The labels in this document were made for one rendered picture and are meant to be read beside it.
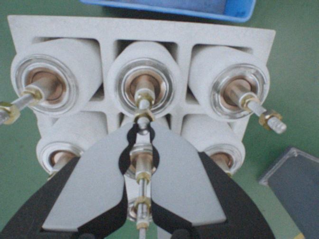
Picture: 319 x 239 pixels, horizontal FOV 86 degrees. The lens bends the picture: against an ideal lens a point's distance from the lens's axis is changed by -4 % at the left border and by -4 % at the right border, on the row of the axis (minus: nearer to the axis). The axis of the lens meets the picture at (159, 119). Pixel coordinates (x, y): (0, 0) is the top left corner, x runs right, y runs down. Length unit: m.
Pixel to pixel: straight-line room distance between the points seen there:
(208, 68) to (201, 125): 0.11
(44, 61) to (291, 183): 0.72
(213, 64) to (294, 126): 0.52
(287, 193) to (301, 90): 0.33
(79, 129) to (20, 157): 0.47
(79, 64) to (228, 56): 0.18
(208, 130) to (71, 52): 0.22
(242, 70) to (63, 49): 0.21
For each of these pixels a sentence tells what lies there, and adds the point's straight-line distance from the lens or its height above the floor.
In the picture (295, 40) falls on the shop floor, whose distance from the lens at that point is 0.59.
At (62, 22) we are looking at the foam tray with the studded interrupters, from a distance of 0.31.
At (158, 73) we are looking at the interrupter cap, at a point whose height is 0.25.
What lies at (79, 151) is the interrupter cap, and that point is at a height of 0.25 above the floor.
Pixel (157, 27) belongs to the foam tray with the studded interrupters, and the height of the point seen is 0.18.
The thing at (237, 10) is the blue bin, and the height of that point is 0.07.
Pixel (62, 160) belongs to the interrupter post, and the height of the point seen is 0.26.
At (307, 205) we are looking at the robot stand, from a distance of 0.70.
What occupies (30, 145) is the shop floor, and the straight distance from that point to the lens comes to 0.69.
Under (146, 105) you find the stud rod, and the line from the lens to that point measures 0.17.
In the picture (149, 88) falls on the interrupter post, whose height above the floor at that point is 0.28.
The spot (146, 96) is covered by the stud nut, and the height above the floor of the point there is 0.30.
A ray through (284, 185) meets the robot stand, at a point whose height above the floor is 0.08.
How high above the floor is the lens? 0.46
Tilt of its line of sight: 61 degrees down
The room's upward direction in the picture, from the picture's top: 174 degrees clockwise
